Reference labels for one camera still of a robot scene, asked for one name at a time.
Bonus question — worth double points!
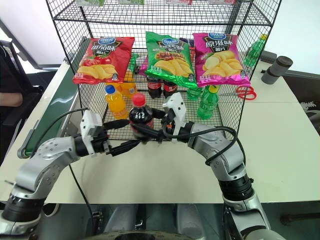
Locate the small green bottle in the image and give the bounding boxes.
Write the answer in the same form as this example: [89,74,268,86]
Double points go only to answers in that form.
[128,52,141,75]

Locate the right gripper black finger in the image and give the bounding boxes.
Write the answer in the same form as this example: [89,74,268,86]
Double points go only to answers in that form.
[149,107,167,119]
[132,124,164,142]

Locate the cola bottle with red label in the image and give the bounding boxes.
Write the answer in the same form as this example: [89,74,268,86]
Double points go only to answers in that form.
[146,74,163,100]
[162,80,179,99]

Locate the green soda bottle, yellow cap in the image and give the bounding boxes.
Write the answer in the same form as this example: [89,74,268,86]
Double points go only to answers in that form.
[243,33,269,67]
[196,84,220,121]

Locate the black wire mesh rack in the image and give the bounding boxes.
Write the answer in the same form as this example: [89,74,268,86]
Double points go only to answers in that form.
[45,0,283,141]

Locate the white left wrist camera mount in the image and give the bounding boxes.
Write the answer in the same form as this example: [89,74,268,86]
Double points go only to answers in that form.
[79,109,104,157]

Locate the grey cylindrical cup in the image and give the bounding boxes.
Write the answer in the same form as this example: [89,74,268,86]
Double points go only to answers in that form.
[261,56,294,85]

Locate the black mat with white print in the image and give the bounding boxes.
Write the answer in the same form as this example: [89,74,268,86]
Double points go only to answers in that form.
[282,69,320,119]

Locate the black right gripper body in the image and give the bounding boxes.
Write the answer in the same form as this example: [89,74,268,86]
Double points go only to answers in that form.
[160,109,176,135]

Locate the green snack pack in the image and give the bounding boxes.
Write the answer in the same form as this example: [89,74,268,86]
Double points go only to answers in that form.
[117,0,146,6]

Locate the person in dark shirt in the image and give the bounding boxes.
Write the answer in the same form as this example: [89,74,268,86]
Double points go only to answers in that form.
[0,44,24,108]

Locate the small magenta snack bag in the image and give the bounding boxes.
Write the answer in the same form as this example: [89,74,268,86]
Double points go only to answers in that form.
[138,56,151,76]

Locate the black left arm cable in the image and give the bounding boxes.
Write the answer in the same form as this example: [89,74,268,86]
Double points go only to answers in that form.
[31,107,97,234]

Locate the red handled scissors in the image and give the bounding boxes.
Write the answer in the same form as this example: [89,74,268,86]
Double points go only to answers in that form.
[219,85,258,101]

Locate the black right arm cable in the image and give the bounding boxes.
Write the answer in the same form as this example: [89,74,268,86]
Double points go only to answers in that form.
[162,126,239,167]

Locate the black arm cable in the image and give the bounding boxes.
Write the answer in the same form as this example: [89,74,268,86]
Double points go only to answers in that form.
[31,107,97,234]
[162,126,239,167]

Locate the red snack pack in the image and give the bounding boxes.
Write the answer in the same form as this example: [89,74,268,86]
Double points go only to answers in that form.
[209,0,237,6]
[166,0,194,6]

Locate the cola bottle with red cap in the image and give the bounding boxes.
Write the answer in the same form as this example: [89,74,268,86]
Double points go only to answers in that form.
[128,93,155,141]

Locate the magenta potato chips bag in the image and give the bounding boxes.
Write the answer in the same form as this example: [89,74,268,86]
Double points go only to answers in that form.
[192,32,251,88]

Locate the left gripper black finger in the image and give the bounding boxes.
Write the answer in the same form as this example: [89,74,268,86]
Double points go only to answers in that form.
[108,139,144,157]
[101,119,131,131]

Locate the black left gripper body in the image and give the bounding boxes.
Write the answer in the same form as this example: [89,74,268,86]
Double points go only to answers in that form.
[90,126,113,156]

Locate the green potato chips bag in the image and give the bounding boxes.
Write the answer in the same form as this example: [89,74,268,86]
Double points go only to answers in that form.
[144,31,198,89]

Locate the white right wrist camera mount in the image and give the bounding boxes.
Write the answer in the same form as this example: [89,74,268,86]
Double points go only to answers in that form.
[162,92,187,136]

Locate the purple snack package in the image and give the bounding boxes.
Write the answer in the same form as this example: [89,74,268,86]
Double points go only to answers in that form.
[179,37,196,50]

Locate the green conveyor belt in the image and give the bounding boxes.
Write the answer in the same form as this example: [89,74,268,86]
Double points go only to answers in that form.
[17,37,89,159]

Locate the orange juice bottle, blue cap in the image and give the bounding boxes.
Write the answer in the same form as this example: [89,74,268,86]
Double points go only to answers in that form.
[104,84,129,121]

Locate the red potato chips bag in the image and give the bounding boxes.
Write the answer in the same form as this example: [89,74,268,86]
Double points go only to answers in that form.
[72,36,136,85]

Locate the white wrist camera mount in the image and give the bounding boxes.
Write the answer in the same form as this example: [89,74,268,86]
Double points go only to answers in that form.
[79,109,104,157]
[162,92,187,136]

